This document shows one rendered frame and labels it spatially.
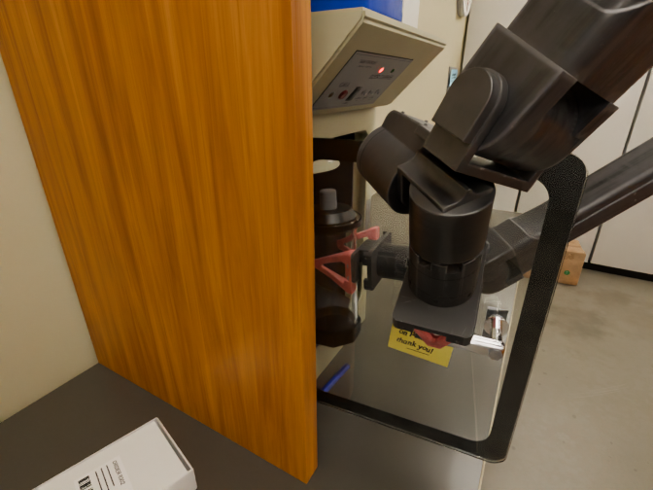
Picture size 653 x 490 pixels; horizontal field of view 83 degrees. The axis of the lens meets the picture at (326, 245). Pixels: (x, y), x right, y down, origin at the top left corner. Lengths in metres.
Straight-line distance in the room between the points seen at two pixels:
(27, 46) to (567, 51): 0.60
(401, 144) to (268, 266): 0.19
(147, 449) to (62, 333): 0.32
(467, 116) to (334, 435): 0.53
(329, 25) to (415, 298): 0.27
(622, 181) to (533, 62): 0.37
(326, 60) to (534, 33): 0.22
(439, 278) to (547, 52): 0.16
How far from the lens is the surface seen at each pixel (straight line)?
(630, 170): 0.60
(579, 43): 0.24
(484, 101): 0.23
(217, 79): 0.39
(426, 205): 0.26
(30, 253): 0.79
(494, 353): 0.41
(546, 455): 2.03
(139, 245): 0.57
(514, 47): 0.25
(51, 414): 0.82
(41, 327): 0.84
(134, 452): 0.64
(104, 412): 0.77
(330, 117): 0.57
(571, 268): 3.39
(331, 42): 0.41
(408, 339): 0.49
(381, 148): 0.32
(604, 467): 2.11
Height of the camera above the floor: 1.45
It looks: 24 degrees down
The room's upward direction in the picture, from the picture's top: straight up
